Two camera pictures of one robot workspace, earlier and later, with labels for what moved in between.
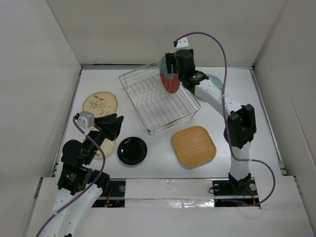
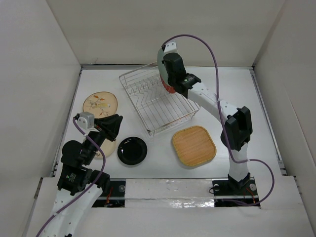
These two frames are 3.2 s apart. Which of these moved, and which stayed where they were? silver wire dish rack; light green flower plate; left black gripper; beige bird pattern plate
Moved: light green flower plate
Stayed: left black gripper; beige bird pattern plate; silver wire dish rack
